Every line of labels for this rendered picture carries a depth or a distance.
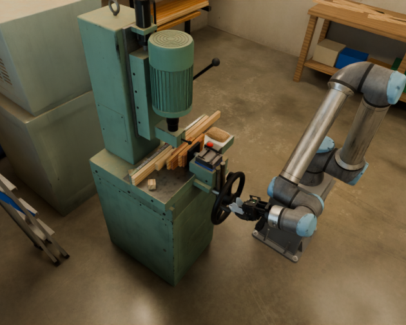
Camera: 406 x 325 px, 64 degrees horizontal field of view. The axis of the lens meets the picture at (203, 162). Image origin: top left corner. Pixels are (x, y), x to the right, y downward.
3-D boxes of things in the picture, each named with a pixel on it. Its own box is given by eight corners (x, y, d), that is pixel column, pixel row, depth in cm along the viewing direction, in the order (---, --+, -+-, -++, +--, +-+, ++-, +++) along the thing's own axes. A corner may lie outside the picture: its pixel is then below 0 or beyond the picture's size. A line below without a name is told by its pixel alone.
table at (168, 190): (181, 223, 142) (182, 215, 138) (130, 191, 154) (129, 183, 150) (248, 150, 179) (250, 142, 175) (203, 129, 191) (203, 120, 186)
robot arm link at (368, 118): (335, 158, 191) (376, 53, 129) (364, 173, 183) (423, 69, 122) (322, 177, 185) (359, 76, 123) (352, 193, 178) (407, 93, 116)
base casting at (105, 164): (171, 223, 158) (171, 211, 151) (90, 171, 180) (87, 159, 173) (221, 170, 185) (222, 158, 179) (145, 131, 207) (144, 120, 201)
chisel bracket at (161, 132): (176, 151, 154) (176, 137, 149) (154, 139, 160) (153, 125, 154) (186, 142, 159) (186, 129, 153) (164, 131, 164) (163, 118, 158)
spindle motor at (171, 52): (175, 124, 135) (174, 53, 113) (144, 109, 142) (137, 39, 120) (200, 105, 146) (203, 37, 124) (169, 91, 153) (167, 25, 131)
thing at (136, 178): (135, 186, 149) (134, 178, 145) (132, 184, 149) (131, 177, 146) (208, 123, 185) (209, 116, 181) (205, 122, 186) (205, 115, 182)
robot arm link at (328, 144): (305, 151, 199) (314, 128, 187) (332, 164, 192) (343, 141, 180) (294, 163, 190) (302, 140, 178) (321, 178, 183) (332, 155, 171)
